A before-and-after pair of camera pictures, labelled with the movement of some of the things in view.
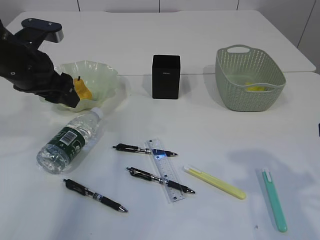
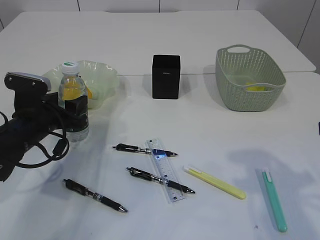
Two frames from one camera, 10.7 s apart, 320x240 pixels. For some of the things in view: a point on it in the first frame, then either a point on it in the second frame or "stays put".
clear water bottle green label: (59, 150) to (73, 97)
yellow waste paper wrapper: (255, 88) stays put
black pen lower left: (71, 185) stays put
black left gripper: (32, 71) to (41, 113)
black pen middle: (141, 174) stays put
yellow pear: (83, 91) stays put
